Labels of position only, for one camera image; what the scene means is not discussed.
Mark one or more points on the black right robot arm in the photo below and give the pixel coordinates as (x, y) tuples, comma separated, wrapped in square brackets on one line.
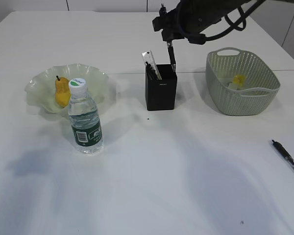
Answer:
[(191, 17)]

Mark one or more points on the yellow waste paper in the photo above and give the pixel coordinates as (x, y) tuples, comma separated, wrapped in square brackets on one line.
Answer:
[(238, 82)]

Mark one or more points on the yellow pear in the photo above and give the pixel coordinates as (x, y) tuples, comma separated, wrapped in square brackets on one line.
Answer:
[(62, 93)]

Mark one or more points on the black gel pen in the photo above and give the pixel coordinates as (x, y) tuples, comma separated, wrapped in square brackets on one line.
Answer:
[(283, 153), (150, 72), (171, 54)]

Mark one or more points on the green wavy glass plate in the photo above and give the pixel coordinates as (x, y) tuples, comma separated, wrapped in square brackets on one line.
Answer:
[(41, 89)]

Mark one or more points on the clear plastic water bottle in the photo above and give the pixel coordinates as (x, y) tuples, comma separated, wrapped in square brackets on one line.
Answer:
[(84, 118)]

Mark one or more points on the black square pen holder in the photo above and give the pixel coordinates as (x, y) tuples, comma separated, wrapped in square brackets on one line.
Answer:
[(160, 94)]

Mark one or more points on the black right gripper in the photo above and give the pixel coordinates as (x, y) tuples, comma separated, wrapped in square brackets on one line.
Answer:
[(166, 23)]

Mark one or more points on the clear plastic ruler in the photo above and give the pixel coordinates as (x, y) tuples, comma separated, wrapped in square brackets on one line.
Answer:
[(148, 57)]

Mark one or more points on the green perforated plastic basket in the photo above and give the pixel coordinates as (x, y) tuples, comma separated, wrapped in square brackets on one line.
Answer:
[(261, 84)]

